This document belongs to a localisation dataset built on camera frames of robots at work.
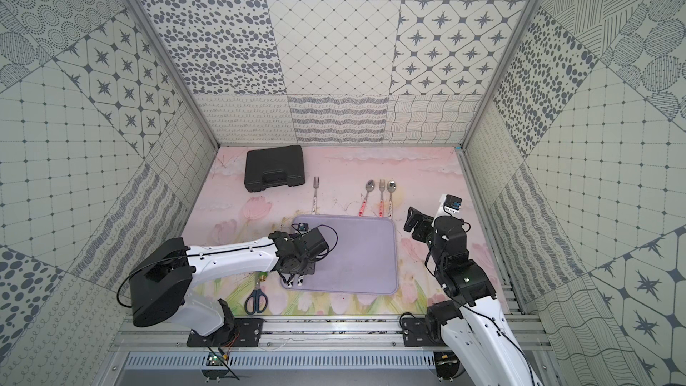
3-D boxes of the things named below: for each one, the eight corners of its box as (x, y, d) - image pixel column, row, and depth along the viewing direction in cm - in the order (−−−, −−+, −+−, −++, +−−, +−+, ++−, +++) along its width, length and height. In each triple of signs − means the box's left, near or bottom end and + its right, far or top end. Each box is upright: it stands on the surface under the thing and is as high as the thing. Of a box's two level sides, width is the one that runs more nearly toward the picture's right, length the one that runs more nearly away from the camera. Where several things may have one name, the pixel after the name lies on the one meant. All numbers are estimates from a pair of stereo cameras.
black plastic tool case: (247, 192, 106) (242, 184, 102) (250, 158, 119) (246, 149, 115) (305, 184, 109) (303, 176, 105) (303, 151, 121) (301, 143, 117)
